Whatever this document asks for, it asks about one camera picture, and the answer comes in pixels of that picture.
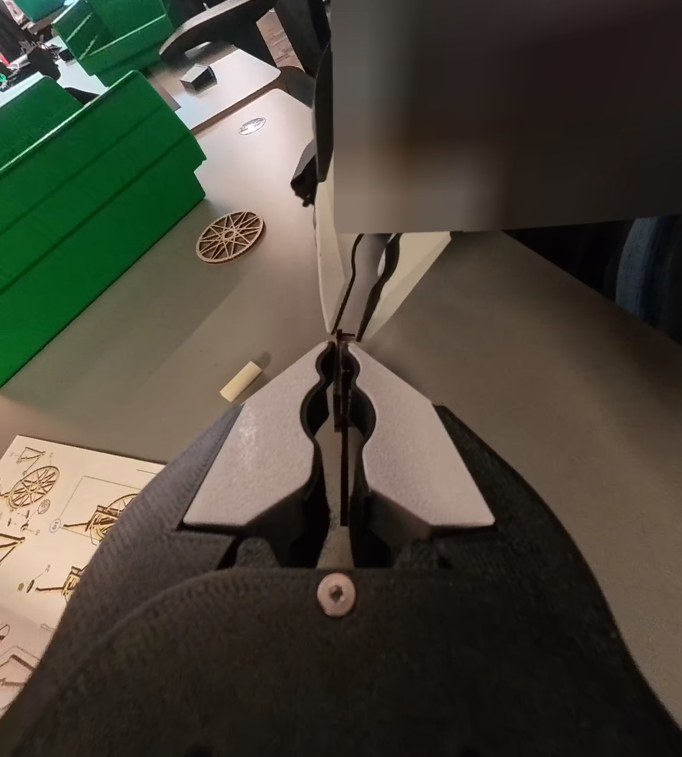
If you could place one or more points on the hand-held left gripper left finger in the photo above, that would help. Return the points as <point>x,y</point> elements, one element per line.
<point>246,461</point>

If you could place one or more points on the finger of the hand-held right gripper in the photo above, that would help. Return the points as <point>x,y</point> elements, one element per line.
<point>329,266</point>
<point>417,254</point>

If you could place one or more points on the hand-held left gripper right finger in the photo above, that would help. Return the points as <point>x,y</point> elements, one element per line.
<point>429,461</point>

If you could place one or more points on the white wax stick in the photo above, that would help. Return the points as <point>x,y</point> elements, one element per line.
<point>241,381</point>

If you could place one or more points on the thin dark wooden model part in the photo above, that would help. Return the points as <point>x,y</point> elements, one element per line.
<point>344,449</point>

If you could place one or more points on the round white table sticker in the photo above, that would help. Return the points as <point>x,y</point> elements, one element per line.
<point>252,126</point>

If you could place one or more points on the round wooden spoked wheel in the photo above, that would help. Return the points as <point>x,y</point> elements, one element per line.
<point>230,238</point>

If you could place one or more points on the small black box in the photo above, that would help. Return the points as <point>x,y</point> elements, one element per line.
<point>197,78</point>

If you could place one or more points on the black table base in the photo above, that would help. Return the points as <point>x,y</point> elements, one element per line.
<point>222,29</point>

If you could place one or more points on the far green foam blocks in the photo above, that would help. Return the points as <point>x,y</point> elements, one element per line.
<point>116,35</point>

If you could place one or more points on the illustrated instruction booklet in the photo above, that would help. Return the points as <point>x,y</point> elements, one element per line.
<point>9,532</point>

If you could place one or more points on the person's blue jeans leg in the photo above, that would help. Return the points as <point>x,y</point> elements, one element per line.
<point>666,272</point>

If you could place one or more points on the green foam block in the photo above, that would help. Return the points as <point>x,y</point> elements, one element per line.
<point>68,236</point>

